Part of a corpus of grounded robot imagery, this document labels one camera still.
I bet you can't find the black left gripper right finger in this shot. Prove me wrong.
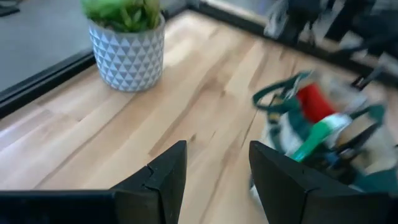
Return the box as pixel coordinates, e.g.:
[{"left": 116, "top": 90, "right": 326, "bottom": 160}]
[{"left": 249, "top": 141, "right": 312, "bottom": 224}]

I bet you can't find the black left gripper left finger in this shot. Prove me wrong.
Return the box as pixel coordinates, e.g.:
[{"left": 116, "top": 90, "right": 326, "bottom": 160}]
[{"left": 113, "top": 140, "right": 188, "bottom": 224}]

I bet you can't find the green white spray bottle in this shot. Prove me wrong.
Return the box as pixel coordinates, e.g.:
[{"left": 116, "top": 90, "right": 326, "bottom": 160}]
[{"left": 290, "top": 112, "right": 354, "bottom": 163}]

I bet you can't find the red gardening glove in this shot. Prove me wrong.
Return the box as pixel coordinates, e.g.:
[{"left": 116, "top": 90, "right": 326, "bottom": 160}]
[{"left": 295, "top": 83, "right": 338, "bottom": 124}]

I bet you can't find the beige green gardening bag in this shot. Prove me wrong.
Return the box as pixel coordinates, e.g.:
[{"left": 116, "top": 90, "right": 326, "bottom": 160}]
[{"left": 248, "top": 70, "right": 398, "bottom": 206}]

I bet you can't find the succulent in patterned white pot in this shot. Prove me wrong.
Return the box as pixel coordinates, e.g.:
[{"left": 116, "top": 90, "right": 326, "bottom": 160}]
[{"left": 80, "top": 0, "right": 166, "bottom": 93}]

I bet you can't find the black metal table frame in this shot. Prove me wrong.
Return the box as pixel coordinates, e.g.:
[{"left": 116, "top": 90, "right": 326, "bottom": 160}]
[{"left": 0, "top": 0, "right": 398, "bottom": 119}]

